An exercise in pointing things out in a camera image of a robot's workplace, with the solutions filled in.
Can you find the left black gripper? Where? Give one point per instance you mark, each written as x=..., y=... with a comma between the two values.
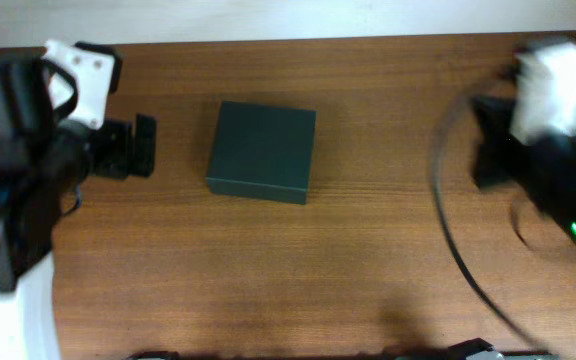
x=137, y=160

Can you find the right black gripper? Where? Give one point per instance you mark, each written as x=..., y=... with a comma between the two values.
x=501, y=148

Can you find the black cardboard box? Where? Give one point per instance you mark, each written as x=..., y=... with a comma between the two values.
x=262, y=152

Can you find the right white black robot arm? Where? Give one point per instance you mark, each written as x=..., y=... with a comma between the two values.
x=545, y=170

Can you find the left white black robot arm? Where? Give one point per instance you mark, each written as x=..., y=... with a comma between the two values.
x=54, y=134

